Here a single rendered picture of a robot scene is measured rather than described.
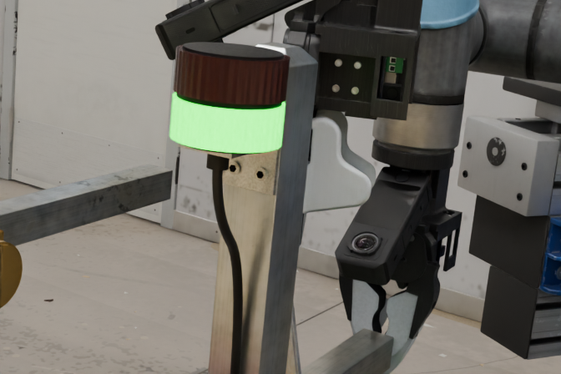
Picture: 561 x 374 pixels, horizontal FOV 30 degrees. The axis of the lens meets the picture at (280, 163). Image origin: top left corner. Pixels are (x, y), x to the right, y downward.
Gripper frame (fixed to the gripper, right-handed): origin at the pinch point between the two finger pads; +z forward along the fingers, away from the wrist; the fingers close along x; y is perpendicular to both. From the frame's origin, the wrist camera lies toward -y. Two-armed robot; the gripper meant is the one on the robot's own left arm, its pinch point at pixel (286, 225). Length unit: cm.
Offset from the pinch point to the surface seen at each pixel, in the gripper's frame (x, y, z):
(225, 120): -15.8, -1.4, -9.7
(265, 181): -10.7, 0.1, -5.5
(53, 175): 339, -148, 92
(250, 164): -10.4, -0.9, -6.3
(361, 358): 14.7, 5.3, 14.8
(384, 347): 18.7, 6.9, 15.2
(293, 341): -2.6, 1.6, 7.1
